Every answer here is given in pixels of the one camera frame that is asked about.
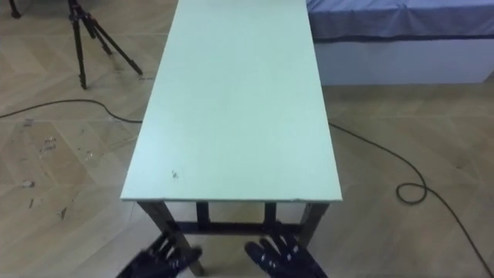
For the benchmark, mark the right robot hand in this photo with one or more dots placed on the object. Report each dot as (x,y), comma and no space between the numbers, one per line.
(283,258)

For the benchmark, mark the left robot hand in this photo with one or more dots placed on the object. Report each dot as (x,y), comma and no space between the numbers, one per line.
(156,260)

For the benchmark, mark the white desk with black legs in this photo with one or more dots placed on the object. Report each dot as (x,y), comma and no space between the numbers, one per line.
(235,116)

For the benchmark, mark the grey bed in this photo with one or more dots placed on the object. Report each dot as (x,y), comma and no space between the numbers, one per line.
(401,38)

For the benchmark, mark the black tripod foot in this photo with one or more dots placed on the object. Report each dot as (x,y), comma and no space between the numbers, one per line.
(14,11)

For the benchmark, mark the black camera tripod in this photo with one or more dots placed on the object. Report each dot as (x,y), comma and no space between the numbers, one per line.
(92,34)

